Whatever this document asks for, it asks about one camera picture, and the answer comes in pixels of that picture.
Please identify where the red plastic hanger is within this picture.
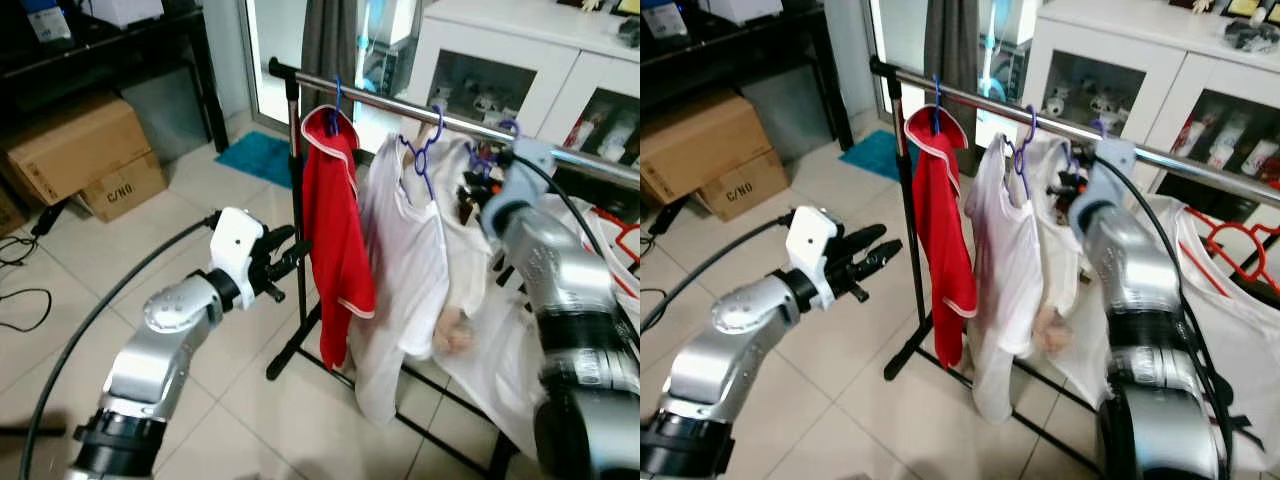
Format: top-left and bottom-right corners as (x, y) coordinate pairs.
(1193, 205), (1280, 298)
(590, 205), (641, 301)

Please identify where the red shirt with white trim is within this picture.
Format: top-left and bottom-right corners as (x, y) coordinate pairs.
(905, 105), (979, 369)
(300, 105), (377, 371)

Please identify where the cream shirt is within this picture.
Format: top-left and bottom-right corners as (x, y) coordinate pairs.
(1028, 135), (1089, 356)
(432, 135), (503, 358)

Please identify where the teal floor mat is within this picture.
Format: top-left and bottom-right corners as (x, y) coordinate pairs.
(838, 128), (907, 183)
(215, 130), (297, 191)

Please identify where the metal clothes rack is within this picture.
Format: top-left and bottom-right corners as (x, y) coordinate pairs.
(868, 57), (1280, 476)
(265, 57), (641, 480)

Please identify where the small printed cardboard box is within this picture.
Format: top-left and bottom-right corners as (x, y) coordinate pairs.
(697, 150), (791, 223)
(78, 152), (169, 223)

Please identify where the white glass-door cabinet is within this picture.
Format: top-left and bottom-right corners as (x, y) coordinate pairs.
(1020, 0), (1280, 191)
(400, 0), (641, 167)

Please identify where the large white garment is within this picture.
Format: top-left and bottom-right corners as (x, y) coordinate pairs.
(1050, 195), (1280, 473)
(450, 195), (641, 463)

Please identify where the black power adapter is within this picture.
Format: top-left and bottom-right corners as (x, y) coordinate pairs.
(648, 203), (689, 238)
(30, 204), (69, 239)

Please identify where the white framed glass door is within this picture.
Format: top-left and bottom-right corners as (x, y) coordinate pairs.
(243, 0), (426, 129)
(865, 0), (1046, 117)

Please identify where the large cardboard box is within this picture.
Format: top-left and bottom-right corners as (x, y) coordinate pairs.
(640, 90), (777, 207)
(3, 93), (157, 208)

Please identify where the grey curtain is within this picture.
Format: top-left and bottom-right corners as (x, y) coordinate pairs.
(922, 0), (981, 101)
(300, 0), (359, 96)

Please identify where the black desk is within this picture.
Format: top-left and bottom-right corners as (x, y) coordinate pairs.
(640, 0), (857, 151)
(0, 0), (231, 156)

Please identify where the blue and white box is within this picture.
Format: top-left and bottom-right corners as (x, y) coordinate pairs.
(640, 0), (691, 41)
(20, 0), (77, 46)

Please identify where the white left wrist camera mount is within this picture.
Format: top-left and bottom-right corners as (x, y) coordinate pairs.
(208, 207), (267, 298)
(787, 207), (844, 311)

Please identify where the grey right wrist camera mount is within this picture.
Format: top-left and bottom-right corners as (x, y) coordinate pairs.
(1095, 140), (1139, 198)
(505, 138), (557, 201)

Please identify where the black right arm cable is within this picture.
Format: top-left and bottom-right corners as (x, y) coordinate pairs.
(1095, 153), (1239, 480)
(510, 152), (641, 351)

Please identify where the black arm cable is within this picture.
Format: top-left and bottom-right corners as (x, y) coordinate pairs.
(18, 212), (223, 480)
(640, 212), (796, 333)
(510, 152), (641, 351)
(1095, 153), (1239, 480)

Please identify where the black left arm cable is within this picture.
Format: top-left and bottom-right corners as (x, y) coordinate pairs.
(640, 212), (796, 333)
(18, 212), (223, 480)

